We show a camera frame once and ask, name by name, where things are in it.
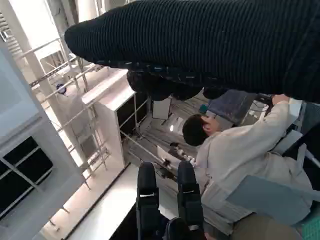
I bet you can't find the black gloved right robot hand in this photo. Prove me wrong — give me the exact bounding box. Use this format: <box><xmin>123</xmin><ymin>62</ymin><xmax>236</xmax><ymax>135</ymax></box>
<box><xmin>64</xmin><ymin>0</ymin><xmax>320</xmax><ymax>102</ymax></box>

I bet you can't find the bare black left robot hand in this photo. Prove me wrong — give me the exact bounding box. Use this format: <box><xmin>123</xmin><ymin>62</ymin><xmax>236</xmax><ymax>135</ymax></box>
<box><xmin>135</xmin><ymin>160</ymin><xmax>206</xmax><ymax>240</ymax></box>

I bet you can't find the dark grey monitor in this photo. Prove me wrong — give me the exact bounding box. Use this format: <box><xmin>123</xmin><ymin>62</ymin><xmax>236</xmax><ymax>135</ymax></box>
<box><xmin>207</xmin><ymin>89</ymin><xmax>257</xmax><ymax>126</ymax></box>

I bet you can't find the small white mesh cabinet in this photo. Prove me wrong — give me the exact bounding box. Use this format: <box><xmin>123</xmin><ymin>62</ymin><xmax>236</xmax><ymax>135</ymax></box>
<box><xmin>81</xmin><ymin>69</ymin><xmax>153</xmax><ymax>171</ymax></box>

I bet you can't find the person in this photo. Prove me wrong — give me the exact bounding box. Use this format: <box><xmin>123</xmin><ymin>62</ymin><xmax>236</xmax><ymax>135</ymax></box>
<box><xmin>181</xmin><ymin>94</ymin><xmax>316</xmax><ymax>240</ymax></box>

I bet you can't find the grey office chair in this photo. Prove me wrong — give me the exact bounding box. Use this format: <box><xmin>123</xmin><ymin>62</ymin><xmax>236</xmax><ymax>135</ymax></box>
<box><xmin>224</xmin><ymin>143</ymin><xmax>320</xmax><ymax>216</ymax></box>

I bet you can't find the large white mesh cabinet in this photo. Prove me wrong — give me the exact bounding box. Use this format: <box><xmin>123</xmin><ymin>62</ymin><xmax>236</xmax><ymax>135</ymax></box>
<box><xmin>0</xmin><ymin>47</ymin><xmax>85</xmax><ymax>220</ymax></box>

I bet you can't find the green cutting mat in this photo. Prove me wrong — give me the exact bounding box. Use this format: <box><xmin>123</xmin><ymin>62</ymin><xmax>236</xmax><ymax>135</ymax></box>
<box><xmin>299</xmin><ymin>206</ymin><xmax>320</xmax><ymax>240</ymax></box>

